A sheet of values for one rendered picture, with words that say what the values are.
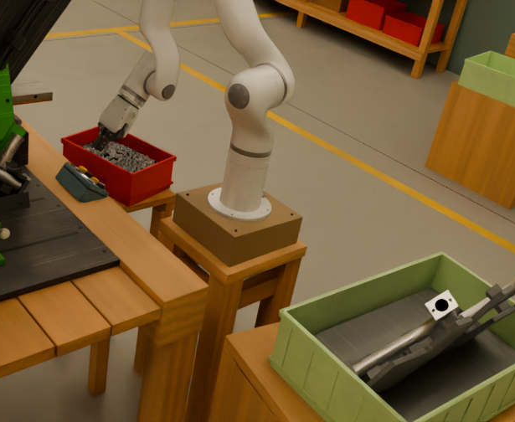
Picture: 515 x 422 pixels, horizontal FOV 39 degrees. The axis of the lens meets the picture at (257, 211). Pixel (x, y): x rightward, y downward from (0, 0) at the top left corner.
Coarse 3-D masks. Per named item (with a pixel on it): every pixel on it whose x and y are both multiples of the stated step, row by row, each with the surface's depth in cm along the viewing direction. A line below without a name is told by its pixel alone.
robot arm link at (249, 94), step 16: (240, 80) 183; (256, 80) 183; (272, 80) 187; (224, 96) 188; (240, 96) 183; (256, 96) 183; (272, 96) 187; (240, 112) 187; (256, 112) 185; (240, 128) 193; (256, 128) 191; (240, 144) 196; (256, 144) 195; (272, 144) 200
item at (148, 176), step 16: (96, 128) 245; (64, 144) 234; (80, 144) 242; (112, 144) 246; (128, 144) 246; (144, 144) 242; (80, 160) 232; (96, 160) 228; (112, 160) 234; (128, 160) 239; (144, 160) 239; (160, 160) 240; (96, 176) 231; (112, 176) 226; (128, 176) 222; (144, 176) 227; (160, 176) 235; (112, 192) 229; (128, 192) 225; (144, 192) 231; (160, 192) 239
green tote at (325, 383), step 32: (448, 256) 204; (352, 288) 183; (384, 288) 193; (416, 288) 205; (448, 288) 205; (480, 288) 197; (288, 320) 167; (320, 320) 181; (480, 320) 199; (512, 320) 190; (288, 352) 170; (320, 352) 160; (320, 384) 163; (352, 384) 154; (480, 384) 158; (512, 384) 171; (352, 416) 156; (384, 416) 148; (448, 416) 154; (480, 416) 167
